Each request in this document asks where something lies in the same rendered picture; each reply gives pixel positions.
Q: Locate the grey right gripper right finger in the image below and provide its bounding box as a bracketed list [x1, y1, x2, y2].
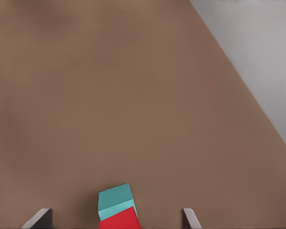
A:
[181, 207, 202, 229]

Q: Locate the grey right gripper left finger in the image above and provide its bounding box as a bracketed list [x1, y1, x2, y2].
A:
[21, 208, 53, 229]

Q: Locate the red wooden cube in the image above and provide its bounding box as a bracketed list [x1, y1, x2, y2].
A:
[99, 206, 142, 229]

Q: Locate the blue wooden cube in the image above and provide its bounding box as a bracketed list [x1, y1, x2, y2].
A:
[98, 182, 139, 221]

